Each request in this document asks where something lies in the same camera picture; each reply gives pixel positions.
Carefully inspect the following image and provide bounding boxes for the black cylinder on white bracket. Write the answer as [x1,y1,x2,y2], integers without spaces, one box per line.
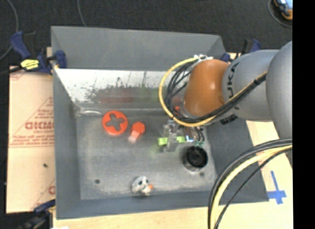
[182,146,209,172]

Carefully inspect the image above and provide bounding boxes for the orange round cross-head screw toy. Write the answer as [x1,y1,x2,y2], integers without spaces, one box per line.
[101,110,129,136]

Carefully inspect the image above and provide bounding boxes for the orange hexagon bolt toy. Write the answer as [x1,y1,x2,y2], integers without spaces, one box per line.
[127,121,146,144]

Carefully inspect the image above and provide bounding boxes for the grey metal bin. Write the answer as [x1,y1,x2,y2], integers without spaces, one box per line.
[50,25,269,219]

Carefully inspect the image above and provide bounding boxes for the lime green block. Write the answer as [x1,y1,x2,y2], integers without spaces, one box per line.
[157,135,187,147]

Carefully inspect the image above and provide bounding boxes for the brown cardboard board, red print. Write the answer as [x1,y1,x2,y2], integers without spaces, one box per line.
[5,71,56,214]

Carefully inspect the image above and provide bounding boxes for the white and orange toy animal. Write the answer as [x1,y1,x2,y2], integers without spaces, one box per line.
[131,175,155,196]

